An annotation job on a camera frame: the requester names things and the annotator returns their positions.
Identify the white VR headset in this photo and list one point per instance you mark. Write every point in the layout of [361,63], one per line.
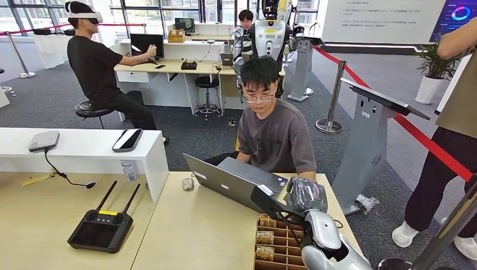
[86,16]

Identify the yellow tape strip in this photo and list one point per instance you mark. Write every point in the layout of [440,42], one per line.
[37,179]

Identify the white counter shelf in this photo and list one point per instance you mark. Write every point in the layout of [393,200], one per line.
[82,151]

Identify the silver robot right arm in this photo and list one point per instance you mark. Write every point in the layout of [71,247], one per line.
[324,227]

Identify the small black monitor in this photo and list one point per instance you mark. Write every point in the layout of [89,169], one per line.
[184,25]

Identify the black remote controller with antennas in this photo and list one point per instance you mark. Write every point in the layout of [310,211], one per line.
[100,233]

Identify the person seated at desk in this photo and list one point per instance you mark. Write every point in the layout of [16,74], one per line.
[275,141]

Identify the grey flat router box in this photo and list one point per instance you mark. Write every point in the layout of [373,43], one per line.
[44,141]

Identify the cardboard card organizer box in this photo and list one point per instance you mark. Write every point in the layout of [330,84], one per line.
[283,259]

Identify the brown hotel card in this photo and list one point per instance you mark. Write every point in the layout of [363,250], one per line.
[267,221]
[265,237]
[264,253]

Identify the small grey kiosk stand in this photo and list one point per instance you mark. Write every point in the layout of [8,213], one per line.
[302,67]

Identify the white table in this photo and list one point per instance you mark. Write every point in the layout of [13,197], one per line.
[52,48]

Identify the black computer monitor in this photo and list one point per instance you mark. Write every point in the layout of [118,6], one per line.
[143,43]

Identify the person wearing VR headset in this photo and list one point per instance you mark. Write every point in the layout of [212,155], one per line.
[89,67]

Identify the thin red barrier belt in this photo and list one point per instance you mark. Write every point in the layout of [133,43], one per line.
[119,25]

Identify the long red barrier belt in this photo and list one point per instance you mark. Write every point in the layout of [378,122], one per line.
[410,130]

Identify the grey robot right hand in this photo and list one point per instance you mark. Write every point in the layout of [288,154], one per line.
[307,195]

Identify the large grey kiosk stand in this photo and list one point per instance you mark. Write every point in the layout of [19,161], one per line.
[363,149]

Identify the black router with antennas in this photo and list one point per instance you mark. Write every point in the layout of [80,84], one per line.
[189,66]

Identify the potted plant in white pot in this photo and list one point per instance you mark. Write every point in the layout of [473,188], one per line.
[428,89]

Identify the blue display screen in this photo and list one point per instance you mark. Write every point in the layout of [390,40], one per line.
[452,18]

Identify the grey computer mouse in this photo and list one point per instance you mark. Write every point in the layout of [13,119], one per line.
[188,184]

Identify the silver humanoid robot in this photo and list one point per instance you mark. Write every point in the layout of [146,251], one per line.
[269,37]

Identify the clear plastic bag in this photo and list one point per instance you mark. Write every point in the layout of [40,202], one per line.
[367,204]

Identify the small cardboard box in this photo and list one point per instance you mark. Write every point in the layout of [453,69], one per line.
[176,36]

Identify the black and white phone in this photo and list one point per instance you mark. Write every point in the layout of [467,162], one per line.
[128,140]

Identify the small grey laptop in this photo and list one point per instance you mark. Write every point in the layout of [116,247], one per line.
[226,59]

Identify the person behind humanoid robot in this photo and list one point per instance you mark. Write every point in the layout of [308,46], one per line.
[246,16]

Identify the white info board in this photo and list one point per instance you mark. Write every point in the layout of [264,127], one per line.
[380,22]

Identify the walking person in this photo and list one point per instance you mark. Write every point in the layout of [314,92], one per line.
[436,186]

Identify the white office desk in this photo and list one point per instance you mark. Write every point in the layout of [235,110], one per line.
[186,50]

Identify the wooden top office desk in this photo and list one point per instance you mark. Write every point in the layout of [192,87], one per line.
[175,67]

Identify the white power strip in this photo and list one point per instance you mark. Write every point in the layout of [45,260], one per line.
[231,122]

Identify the black round stool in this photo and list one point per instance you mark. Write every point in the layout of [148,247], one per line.
[206,82]
[87,110]

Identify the chrome stanchion post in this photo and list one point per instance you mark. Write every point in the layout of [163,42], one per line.
[336,89]
[447,231]
[16,56]

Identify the black smartphone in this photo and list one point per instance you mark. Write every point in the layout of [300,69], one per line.
[160,66]

